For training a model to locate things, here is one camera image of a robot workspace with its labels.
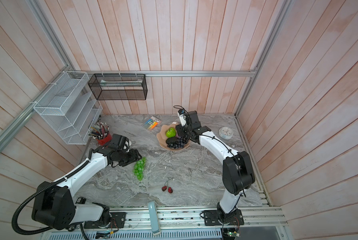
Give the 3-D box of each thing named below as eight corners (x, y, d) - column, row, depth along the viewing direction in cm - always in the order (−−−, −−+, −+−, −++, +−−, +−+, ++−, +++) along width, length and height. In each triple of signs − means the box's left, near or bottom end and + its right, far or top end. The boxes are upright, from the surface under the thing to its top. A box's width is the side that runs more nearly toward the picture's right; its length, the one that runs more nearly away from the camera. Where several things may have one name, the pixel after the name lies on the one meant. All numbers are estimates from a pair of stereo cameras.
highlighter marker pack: (143, 125, 116) (142, 124, 114) (153, 117, 122) (152, 115, 120) (152, 131, 112) (151, 129, 111) (161, 122, 119) (161, 120, 117)
